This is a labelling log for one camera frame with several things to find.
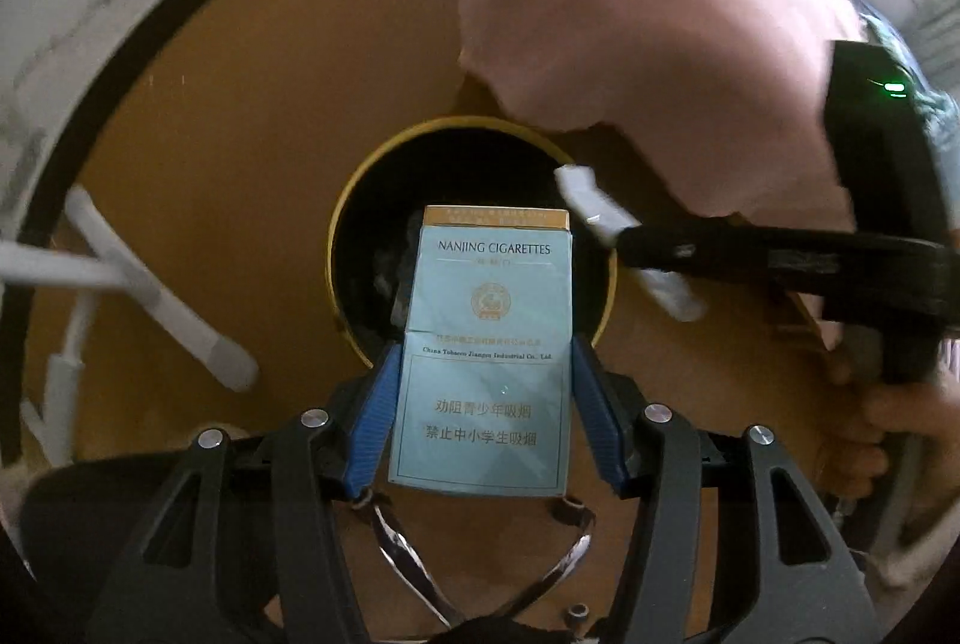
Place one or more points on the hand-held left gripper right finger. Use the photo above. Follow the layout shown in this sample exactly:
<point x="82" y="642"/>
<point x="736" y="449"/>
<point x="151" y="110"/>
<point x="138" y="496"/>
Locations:
<point x="596" y="412"/>

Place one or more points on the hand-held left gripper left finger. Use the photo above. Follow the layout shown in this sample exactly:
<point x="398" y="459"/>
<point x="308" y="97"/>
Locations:
<point x="375" y="412"/>

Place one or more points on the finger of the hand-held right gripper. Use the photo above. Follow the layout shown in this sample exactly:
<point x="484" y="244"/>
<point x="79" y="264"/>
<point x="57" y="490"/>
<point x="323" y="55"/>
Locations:
<point x="697" y="250"/>

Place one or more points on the light blue cigarette pack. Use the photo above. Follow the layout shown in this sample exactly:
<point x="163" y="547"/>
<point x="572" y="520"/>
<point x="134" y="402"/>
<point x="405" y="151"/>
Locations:
<point x="480" y="329"/>

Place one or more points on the black bin with yellow rim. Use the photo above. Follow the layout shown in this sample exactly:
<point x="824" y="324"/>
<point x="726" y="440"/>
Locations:
<point x="375" y="224"/>

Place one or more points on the person's right hand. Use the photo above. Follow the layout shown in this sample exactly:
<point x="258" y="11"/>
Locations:
<point x="892" y="412"/>

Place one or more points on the person's pink pants leg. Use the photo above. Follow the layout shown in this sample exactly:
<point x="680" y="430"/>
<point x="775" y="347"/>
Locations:
<point x="637" y="14"/>

